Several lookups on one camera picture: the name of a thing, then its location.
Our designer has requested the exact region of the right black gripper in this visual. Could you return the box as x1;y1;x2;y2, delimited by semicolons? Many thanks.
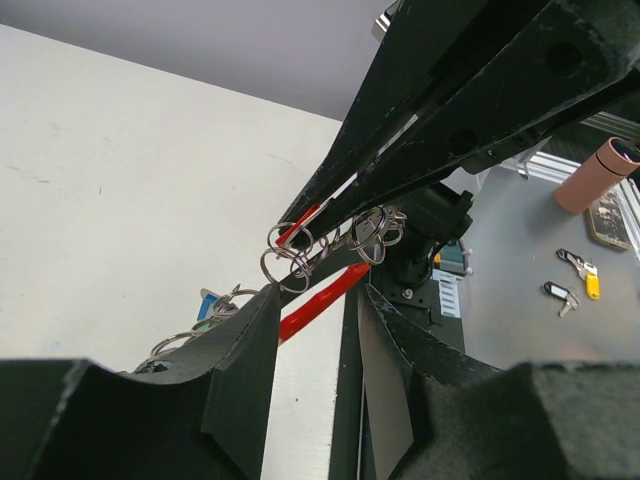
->
281;1;639;236

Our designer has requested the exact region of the right white cable duct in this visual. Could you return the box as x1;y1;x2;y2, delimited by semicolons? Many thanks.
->
432;254;461;318

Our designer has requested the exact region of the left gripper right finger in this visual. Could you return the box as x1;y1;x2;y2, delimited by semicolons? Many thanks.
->
357;285;639;479

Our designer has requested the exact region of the pink cylinder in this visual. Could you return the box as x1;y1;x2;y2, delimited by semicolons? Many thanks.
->
553;137;639;214

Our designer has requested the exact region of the yellow tagged key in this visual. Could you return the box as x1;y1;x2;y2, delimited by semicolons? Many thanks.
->
556;248;601;300

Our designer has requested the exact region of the black gold plaque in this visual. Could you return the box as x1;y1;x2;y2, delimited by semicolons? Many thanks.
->
585;191;631;251

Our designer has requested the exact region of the metal key organizer red handle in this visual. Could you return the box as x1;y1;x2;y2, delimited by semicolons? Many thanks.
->
147;203;409;361

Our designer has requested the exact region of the black tagged key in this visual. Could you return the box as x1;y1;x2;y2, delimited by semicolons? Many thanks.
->
542;281;580;318

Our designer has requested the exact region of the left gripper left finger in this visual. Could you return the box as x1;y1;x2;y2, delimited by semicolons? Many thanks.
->
1;286;280;479

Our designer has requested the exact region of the red key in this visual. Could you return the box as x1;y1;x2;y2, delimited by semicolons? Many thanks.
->
276;204;320;247

